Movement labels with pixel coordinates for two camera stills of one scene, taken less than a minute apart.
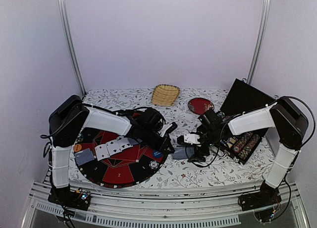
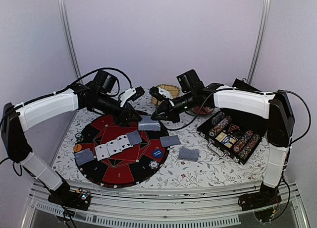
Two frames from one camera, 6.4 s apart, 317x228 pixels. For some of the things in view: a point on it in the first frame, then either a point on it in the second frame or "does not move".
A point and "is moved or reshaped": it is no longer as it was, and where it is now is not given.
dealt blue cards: [84, 156] does not move
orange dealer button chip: [77, 147] does not move
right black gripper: [197, 157] → [169, 114]
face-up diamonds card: [102, 152] does not move
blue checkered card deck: [183, 152] is moved or reshaped
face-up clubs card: [113, 147] does not move
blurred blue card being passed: [133, 142] does not move
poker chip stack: [80, 137] does not move
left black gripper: [162, 146] → [124, 117]
